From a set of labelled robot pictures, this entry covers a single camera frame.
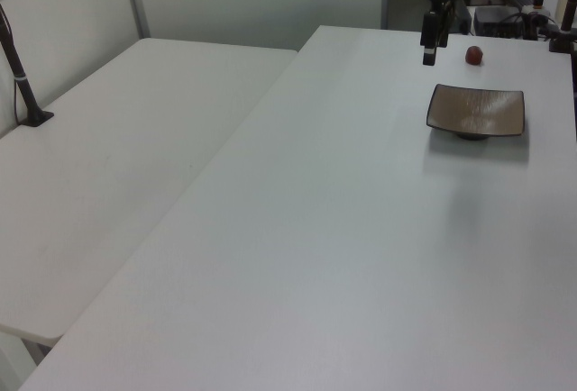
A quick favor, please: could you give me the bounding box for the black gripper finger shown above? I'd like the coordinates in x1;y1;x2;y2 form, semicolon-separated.
420;11;441;67
437;1;451;48

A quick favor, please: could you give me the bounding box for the square brown ceramic plate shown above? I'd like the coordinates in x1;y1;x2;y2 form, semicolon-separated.
426;83;527;141

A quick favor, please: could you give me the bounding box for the black electronics box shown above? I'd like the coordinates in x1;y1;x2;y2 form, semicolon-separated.
473;5;527;37

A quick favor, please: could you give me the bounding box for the black clamp stand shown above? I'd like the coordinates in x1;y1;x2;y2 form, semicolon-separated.
546;0;577;54

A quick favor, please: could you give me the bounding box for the white side table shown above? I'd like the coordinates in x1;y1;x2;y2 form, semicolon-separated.
0;37;298;347

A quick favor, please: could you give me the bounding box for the black camera stand pole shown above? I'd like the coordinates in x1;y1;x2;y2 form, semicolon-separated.
0;3;55;129

